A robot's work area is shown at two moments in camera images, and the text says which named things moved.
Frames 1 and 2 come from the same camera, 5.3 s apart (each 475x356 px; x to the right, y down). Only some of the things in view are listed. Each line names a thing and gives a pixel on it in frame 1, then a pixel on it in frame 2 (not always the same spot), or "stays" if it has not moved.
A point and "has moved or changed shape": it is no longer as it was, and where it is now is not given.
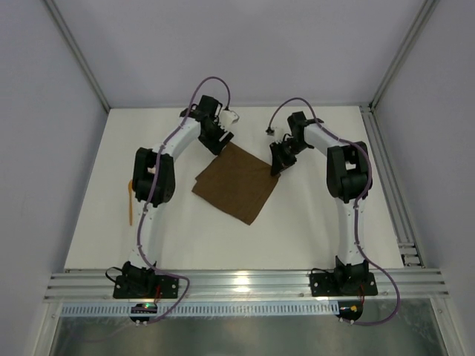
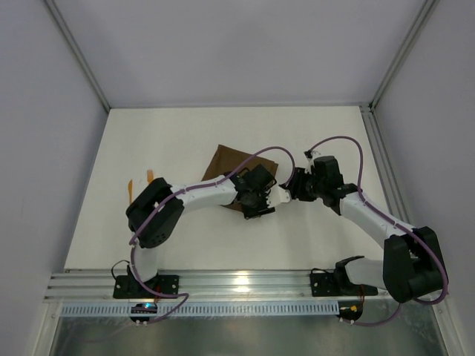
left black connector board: [143, 308] stays
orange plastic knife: [130, 186] stays
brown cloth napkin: [236, 182] has moved or changed shape
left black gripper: [216, 139] -> [257, 209]
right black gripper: [281, 155] -> [299, 184]
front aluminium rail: [99, 285] stays
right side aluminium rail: [390, 188] stays
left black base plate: [146, 286] stays
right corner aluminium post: [402, 55] stays
